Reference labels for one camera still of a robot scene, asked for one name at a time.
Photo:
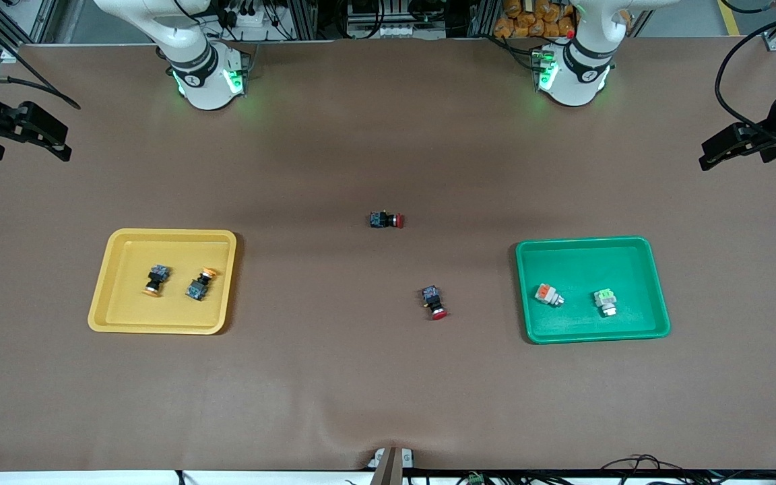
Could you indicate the yellow mushroom push button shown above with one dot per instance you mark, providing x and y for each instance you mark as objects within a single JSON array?
[
  {"x": 195, "y": 291},
  {"x": 158, "y": 273}
]

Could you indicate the green button with green base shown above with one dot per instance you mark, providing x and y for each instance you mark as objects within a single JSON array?
[{"x": 604, "y": 296}]

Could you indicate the white orange switch block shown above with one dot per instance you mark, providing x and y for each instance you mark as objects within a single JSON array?
[{"x": 545, "y": 292}]

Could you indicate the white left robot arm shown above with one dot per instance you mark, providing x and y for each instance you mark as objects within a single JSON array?
[{"x": 573, "y": 91}]

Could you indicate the yellow plastic tray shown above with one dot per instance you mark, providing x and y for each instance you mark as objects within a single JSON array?
[{"x": 125, "y": 310}]

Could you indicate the green plastic tray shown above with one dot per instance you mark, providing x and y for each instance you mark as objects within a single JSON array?
[{"x": 576, "y": 323}]

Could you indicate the pile of orange objects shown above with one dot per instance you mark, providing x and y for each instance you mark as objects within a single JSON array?
[{"x": 529, "y": 20}]

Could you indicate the white power strip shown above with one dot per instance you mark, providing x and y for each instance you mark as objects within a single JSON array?
[{"x": 253, "y": 21}]

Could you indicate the red mushroom push button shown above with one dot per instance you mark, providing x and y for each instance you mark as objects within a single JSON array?
[
  {"x": 431, "y": 295},
  {"x": 380, "y": 219}
]

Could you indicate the white terminal strip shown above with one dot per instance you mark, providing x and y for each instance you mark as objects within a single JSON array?
[{"x": 408, "y": 31}]

